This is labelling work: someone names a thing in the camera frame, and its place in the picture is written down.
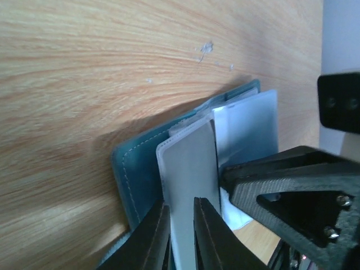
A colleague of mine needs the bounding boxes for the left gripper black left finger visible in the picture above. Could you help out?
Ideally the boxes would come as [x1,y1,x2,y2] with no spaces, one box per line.
[98,200,171,269]

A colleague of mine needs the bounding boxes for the teal leather card holder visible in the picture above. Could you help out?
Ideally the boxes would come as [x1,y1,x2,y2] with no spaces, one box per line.
[98,80,278,269]

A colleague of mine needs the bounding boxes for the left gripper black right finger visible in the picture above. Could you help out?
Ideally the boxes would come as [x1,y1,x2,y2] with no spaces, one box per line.
[193,197,267,270]

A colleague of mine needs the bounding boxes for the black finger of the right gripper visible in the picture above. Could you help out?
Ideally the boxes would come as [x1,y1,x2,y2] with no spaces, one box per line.
[220,146,359,269]

